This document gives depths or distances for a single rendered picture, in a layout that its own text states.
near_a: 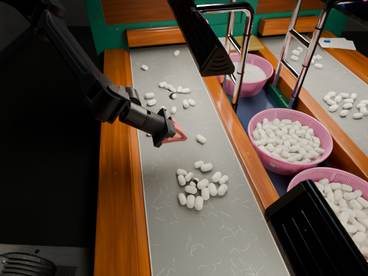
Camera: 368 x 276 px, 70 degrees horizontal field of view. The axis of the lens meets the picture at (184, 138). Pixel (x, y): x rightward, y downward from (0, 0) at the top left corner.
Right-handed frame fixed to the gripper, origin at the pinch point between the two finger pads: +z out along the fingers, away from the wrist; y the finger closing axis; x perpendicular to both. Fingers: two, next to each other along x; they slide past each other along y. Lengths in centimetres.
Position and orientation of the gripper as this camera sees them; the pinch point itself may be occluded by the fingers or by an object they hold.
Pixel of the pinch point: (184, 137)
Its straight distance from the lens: 75.9
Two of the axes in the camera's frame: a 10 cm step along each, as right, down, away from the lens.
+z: 7.6, 3.4, 5.6
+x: -6.2, 6.4, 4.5
